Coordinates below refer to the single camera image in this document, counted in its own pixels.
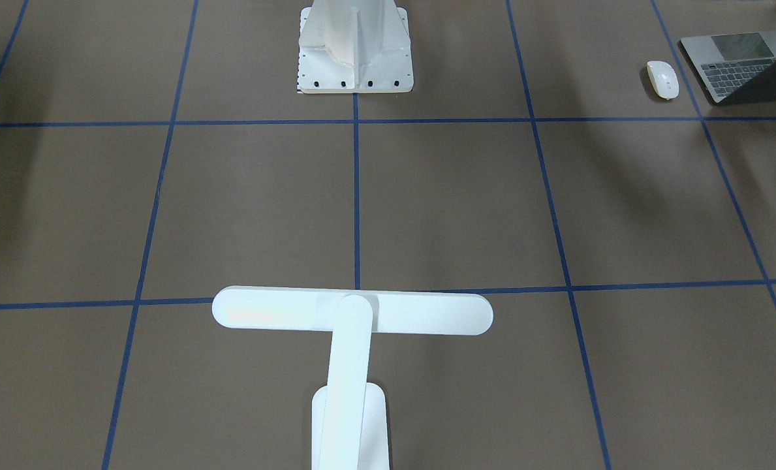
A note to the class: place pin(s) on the white desk lamp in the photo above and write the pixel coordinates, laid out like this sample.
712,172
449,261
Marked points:
350,425

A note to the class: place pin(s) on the grey laptop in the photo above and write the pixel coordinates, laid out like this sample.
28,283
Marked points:
735,69

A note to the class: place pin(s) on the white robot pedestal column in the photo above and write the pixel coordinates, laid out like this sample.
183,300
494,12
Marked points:
354,47

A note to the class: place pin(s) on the white wireless mouse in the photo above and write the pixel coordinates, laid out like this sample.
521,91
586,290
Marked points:
663,79

